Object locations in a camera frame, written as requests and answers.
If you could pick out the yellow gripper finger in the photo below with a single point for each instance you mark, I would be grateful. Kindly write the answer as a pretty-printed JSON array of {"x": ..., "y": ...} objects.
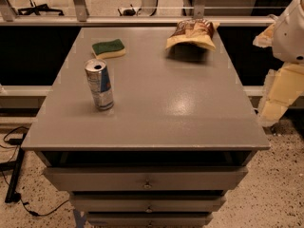
[{"x": 265, "y": 38}]

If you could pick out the brown chip bag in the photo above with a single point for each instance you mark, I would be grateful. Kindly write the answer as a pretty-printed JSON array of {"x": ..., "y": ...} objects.
[{"x": 197, "y": 32}]

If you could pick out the redbull can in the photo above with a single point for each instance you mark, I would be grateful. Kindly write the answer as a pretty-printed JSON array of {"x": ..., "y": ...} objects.
[{"x": 99, "y": 83}]

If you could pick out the grey drawer cabinet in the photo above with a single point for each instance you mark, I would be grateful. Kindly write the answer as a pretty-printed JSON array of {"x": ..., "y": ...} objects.
[{"x": 175, "y": 107}]

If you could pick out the green yellow sponge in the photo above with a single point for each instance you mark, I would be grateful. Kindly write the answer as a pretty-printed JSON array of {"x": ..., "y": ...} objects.
[{"x": 109, "y": 49}]

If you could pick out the top drawer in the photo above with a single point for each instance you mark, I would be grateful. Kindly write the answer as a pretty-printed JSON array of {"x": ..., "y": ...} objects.
[{"x": 159, "y": 178}]

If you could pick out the drawer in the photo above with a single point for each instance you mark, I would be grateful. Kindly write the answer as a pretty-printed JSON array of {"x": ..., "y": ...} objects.
[
  {"x": 159, "y": 178},
  {"x": 147, "y": 202},
  {"x": 148, "y": 220}
]

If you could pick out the black chair base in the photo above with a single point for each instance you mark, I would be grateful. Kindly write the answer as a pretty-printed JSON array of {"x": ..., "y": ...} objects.
[{"x": 34, "y": 9}]

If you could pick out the middle drawer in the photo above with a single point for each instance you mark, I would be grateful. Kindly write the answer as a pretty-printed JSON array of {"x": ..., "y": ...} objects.
[{"x": 147, "y": 202}]

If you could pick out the bottom drawer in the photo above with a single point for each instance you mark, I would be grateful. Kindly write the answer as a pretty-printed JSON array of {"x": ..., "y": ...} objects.
[{"x": 148, "y": 220}]

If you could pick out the black metal floor bar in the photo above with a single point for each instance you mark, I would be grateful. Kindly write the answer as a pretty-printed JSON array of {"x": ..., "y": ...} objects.
[{"x": 15, "y": 167}]

